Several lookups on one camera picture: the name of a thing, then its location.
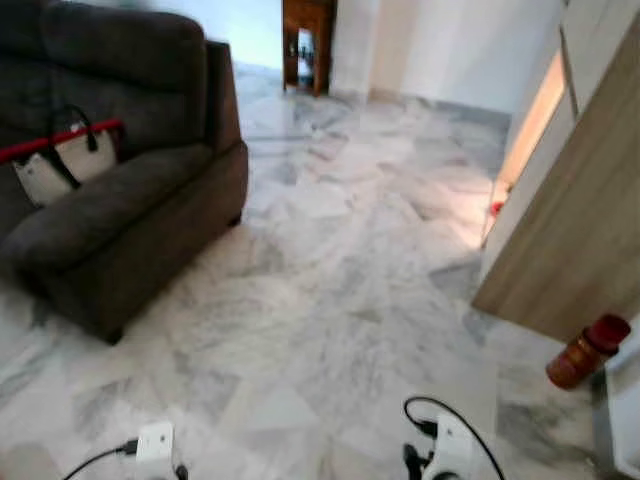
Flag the grey white low table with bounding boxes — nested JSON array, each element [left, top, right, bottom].
[[592, 340, 640, 480]]

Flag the dark grey fabric sofa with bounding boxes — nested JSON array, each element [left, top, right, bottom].
[[0, 0, 249, 346]]

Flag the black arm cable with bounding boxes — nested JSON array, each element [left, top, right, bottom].
[[404, 396, 507, 480], [62, 439, 139, 480]]

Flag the white handbag with black handles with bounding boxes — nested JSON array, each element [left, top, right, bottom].
[[12, 104, 126, 208]]

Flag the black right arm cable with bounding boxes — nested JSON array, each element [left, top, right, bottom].
[[404, 396, 507, 480]]

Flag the light wood cabinet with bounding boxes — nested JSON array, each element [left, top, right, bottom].
[[472, 0, 640, 344]]

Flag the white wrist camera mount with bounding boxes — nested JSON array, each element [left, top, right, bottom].
[[134, 421, 177, 480], [429, 413, 475, 480]]

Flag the brown jar with red lid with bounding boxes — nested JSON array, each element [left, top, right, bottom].
[[546, 314, 632, 391]]

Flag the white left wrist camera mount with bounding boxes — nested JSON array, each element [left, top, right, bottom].
[[134, 421, 177, 480]]

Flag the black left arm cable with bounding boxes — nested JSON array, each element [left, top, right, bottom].
[[62, 439, 139, 480]]

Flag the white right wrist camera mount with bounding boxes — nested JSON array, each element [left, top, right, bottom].
[[429, 413, 475, 480]]

